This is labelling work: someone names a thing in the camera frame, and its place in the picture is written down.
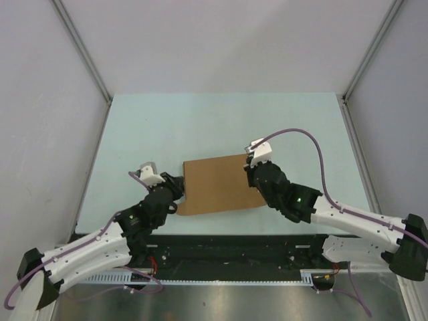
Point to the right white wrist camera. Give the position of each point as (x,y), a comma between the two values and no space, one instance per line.
(258,151)

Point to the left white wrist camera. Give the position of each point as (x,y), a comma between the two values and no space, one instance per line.
(148,175)

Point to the brown cardboard box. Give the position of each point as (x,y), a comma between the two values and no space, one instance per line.
(219,184)

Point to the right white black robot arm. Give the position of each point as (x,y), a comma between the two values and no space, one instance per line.
(400,244)

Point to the right aluminium frame post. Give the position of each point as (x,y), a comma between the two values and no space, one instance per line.
(373,47)

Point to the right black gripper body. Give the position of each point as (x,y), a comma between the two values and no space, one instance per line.
(249,171)

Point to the aluminium frame post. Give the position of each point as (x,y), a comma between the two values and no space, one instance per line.
(76,39)
(373,47)

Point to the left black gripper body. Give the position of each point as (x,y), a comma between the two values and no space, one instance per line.
(176,191)

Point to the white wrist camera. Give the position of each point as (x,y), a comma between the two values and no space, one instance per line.
(148,175)
(258,151)

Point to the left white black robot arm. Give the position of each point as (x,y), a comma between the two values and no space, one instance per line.
(121,243)

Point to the left aluminium frame post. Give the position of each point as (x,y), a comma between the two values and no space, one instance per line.
(76,39)

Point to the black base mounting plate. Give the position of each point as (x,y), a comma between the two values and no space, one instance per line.
(295,252)

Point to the grey slotted cable duct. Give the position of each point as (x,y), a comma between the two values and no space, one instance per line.
(294,278)

